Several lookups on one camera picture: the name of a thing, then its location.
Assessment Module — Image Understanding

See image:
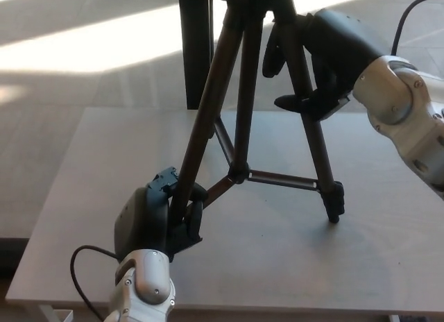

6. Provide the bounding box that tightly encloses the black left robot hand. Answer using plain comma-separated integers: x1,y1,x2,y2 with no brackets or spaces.
114,166,209,264

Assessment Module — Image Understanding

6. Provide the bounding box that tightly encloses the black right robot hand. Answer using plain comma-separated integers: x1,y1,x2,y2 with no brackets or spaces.
262,8,384,121

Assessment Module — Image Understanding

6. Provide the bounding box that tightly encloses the brown and black camera tripod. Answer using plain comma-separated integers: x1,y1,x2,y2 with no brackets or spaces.
171,0,345,226

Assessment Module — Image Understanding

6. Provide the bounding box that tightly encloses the black vertical pillar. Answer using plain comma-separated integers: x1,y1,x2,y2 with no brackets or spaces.
177,0,214,110

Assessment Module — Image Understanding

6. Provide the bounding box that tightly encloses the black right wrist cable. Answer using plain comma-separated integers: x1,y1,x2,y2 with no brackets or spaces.
390,0,434,58

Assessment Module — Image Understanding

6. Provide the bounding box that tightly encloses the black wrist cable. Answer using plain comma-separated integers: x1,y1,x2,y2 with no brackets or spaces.
390,0,434,58
70,244,121,322

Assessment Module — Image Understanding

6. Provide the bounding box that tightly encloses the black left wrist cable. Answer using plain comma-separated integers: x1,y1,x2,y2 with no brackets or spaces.
70,244,121,322

